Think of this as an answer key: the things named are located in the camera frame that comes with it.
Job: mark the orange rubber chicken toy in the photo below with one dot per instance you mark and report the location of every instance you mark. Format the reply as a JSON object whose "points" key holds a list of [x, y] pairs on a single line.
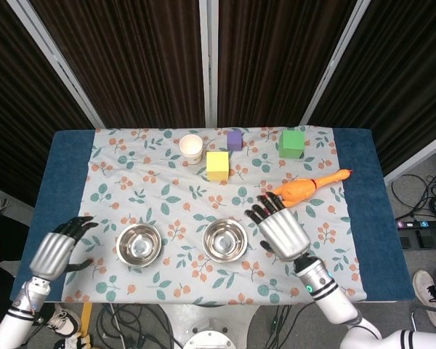
{"points": [[298, 191]]}

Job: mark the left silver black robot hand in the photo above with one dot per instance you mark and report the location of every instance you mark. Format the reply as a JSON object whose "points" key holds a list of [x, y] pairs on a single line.
{"points": [[52, 252]]}

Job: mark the floral tablecloth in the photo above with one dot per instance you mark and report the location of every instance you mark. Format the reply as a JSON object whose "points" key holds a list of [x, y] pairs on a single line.
{"points": [[189, 196]]}

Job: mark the yellow foam cube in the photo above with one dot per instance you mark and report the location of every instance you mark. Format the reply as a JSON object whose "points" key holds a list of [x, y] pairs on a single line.
{"points": [[217, 167]]}

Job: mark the person in dark clothes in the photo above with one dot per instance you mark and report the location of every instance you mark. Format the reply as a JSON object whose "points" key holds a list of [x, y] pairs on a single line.
{"points": [[0, 232]]}

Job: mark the steel bowl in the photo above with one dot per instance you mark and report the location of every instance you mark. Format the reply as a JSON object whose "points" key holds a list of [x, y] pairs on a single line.
{"points": [[222, 260], [225, 240], [139, 245]]}

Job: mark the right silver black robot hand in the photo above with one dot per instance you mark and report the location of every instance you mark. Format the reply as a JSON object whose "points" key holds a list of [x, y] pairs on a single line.
{"points": [[283, 234]]}

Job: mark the blue table cover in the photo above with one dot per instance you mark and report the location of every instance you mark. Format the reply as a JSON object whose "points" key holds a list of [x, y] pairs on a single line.
{"points": [[65, 174]]}

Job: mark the green foam cube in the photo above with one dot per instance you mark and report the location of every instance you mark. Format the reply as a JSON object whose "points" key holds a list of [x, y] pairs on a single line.
{"points": [[291, 143]]}

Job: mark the purple foam cube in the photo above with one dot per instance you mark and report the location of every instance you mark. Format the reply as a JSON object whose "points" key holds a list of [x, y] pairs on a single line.
{"points": [[235, 141]]}

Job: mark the black and white sneaker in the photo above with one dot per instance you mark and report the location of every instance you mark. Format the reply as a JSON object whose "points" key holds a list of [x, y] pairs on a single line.
{"points": [[61, 321]]}

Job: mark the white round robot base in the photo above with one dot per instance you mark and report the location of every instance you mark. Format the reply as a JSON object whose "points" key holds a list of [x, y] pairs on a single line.
{"points": [[208, 338]]}

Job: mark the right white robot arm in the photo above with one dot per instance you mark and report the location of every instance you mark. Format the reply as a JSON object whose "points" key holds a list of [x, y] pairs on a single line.
{"points": [[330, 294]]}

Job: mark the white paper cup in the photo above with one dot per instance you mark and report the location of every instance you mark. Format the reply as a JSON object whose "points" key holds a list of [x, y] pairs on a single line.
{"points": [[190, 144], [195, 160]]}

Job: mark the dark brown partition panel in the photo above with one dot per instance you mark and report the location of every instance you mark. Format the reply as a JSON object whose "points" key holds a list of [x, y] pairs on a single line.
{"points": [[403, 72], [276, 62], [138, 62], [14, 109]]}

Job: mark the yellow table leg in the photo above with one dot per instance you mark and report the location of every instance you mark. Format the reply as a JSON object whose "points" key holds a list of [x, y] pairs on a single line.
{"points": [[86, 316]]}

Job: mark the grey partition frame post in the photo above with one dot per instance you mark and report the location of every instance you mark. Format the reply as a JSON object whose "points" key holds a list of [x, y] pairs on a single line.
{"points": [[418, 160], [334, 62], [208, 62], [54, 54]]}

